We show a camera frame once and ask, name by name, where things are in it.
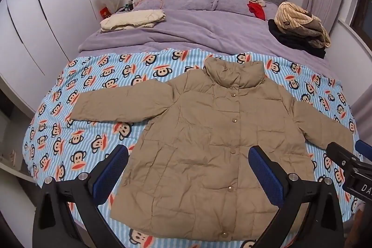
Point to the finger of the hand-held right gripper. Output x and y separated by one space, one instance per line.
364 147
341 155

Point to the red cloth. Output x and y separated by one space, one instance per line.
257 11

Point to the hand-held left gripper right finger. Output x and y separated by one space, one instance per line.
264 175

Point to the blue striped monkey print blanket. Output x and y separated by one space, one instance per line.
96 76

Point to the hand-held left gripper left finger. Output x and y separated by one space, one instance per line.
112 171

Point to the white wardrobe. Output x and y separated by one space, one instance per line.
43 12

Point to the grey-brown garment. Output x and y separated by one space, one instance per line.
314 30

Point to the beige striped garment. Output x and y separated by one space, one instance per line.
289 17

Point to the purple duvet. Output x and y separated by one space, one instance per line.
189 30

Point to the black garment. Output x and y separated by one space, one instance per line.
286 38

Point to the white wall socket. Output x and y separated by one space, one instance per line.
11 157

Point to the nightstand clutter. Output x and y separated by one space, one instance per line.
130 5

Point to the khaki puffer jacket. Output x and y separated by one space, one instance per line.
203 131

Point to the folded cream garment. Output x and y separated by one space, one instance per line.
130 20

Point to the red box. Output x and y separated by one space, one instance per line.
105 13

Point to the dark framed window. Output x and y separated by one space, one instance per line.
363 9

